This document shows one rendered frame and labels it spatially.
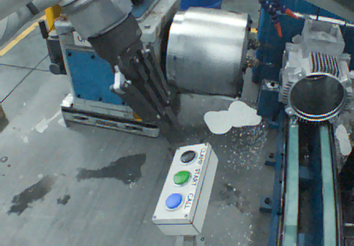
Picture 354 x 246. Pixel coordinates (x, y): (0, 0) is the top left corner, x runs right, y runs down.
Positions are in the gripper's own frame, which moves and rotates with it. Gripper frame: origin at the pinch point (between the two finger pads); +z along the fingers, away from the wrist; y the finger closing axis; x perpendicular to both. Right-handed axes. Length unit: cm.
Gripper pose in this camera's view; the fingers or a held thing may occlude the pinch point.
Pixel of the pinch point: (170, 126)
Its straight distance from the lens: 56.9
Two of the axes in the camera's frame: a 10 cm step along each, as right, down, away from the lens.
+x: -8.7, 1.7, 4.6
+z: 4.3, 7.4, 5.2
